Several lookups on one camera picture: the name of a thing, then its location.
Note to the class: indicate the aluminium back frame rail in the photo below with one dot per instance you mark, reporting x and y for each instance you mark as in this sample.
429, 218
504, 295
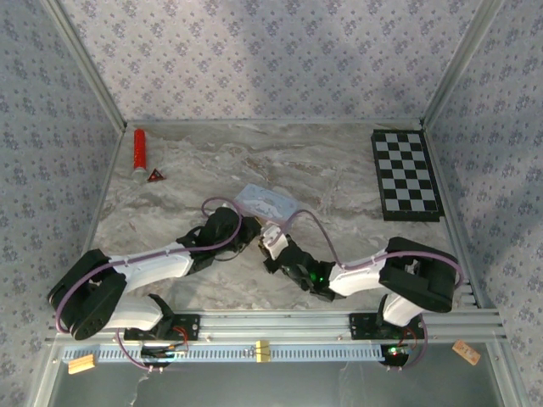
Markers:
275, 122

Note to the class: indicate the pastel cartoon tin box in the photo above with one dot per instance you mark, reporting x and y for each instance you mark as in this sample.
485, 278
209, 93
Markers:
267, 203

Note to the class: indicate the red cylindrical flashlight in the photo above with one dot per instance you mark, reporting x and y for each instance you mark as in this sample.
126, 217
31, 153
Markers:
139, 148

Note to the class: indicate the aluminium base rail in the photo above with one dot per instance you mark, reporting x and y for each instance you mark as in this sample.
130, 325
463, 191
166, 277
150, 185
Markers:
275, 326

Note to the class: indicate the small yellow taped block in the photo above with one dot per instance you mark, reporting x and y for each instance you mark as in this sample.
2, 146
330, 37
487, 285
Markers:
263, 352

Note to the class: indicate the black and white chessboard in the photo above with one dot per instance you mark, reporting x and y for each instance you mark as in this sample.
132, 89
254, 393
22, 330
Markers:
407, 178

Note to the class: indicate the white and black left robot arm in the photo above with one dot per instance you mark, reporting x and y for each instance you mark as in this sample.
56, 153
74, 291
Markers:
148, 265

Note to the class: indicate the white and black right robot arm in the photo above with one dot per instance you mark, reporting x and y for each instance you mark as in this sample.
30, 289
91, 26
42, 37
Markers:
360, 275

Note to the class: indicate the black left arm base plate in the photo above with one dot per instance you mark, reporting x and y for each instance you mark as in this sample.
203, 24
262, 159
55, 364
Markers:
190, 326

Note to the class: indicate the small wooden block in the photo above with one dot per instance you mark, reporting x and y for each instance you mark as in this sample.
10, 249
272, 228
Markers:
82, 364

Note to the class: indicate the small circuit board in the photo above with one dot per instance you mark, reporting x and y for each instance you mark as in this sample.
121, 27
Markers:
163, 351
396, 352

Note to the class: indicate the aluminium frame post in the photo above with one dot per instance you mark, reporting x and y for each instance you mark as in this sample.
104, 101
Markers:
89, 72
462, 63

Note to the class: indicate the small red triangle sign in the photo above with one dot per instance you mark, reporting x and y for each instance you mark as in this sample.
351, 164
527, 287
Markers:
155, 176

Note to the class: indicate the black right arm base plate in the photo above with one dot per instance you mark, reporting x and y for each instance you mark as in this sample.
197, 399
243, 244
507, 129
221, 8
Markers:
362, 326

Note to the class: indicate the aluminium side frame rail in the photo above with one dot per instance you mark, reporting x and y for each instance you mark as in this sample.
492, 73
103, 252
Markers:
449, 203
99, 212

